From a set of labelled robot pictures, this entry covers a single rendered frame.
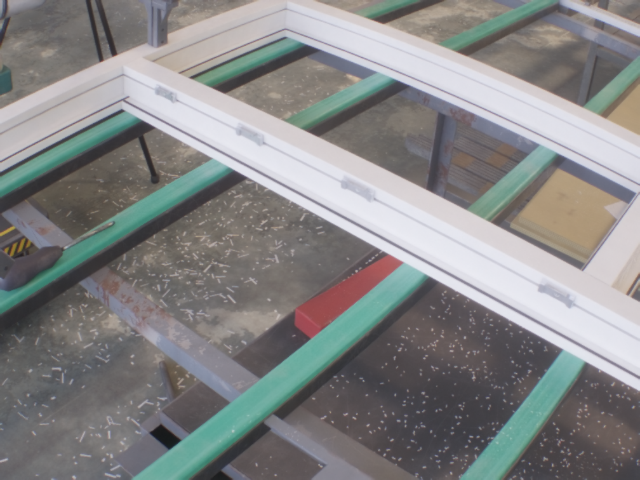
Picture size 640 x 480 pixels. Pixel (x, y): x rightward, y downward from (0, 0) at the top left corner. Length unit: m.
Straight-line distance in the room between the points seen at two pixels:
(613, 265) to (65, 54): 3.10
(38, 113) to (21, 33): 2.86
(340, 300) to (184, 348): 0.42
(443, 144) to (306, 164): 0.54
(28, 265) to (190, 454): 0.33
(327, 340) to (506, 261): 0.23
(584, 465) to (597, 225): 0.58
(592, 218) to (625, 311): 0.70
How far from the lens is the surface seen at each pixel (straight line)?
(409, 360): 1.26
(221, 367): 0.91
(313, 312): 1.26
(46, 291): 1.00
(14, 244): 1.98
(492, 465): 0.80
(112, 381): 2.01
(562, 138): 1.32
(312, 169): 1.06
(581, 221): 1.58
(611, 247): 1.01
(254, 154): 1.13
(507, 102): 1.35
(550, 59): 3.99
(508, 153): 2.36
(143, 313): 0.98
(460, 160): 2.27
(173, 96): 1.22
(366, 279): 1.33
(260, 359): 1.24
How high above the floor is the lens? 1.50
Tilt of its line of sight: 37 degrees down
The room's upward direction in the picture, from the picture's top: 6 degrees clockwise
